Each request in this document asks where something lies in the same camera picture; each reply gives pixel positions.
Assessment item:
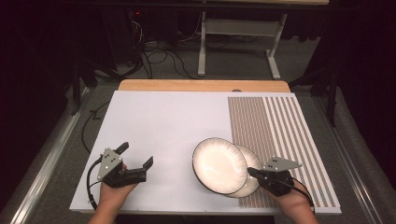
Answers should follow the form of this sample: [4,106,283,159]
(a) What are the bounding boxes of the dark curtain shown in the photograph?
[0,0,78,214]
[312,0,396,191]

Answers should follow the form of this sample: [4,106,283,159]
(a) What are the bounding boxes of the black floor cable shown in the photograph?
[80,100,112,155]

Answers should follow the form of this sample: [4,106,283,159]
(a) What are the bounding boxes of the white table board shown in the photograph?
[68,90,343,216]

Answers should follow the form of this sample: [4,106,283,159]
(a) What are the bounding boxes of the black stand leg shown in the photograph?
[69,58,98,117]
[289,66,341,128]

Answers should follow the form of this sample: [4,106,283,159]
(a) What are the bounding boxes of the aluminium floor rail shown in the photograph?
[9,87,92,224]
[313,95,388,224]

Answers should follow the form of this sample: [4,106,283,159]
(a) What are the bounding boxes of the tangle of black floor cables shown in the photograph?
[124,18,200,80]

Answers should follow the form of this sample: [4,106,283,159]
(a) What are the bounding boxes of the white plate with dark rim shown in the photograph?
[191,136,249,196]
[225,144,264,200]

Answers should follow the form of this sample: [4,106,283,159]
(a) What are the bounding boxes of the white metal stand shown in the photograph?
[197,10,290,80]

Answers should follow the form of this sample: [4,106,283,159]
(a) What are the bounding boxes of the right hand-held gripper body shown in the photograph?
[257,156,304,198]

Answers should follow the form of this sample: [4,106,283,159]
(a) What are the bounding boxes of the brown white striped placemat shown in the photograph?
[227,95,339,209]

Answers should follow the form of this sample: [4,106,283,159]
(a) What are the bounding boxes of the wooden table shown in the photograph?
[118,78,291,93]

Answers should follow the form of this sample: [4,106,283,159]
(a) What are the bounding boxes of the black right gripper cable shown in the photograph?
[274,176,317,217]

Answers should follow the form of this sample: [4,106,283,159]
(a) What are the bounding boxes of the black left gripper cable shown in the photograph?
[86,156,105,211]

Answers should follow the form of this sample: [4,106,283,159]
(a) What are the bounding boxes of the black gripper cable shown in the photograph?
[86,156,105,211]
[274,176,317,217]

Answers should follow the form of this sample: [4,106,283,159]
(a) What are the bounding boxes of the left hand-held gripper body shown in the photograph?
[97,147,148,189]

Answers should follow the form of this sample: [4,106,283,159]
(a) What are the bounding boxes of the person's right hand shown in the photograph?
[262,180,313,217]

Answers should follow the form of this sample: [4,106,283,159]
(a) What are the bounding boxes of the person's left hand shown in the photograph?
[98,182,138,206]

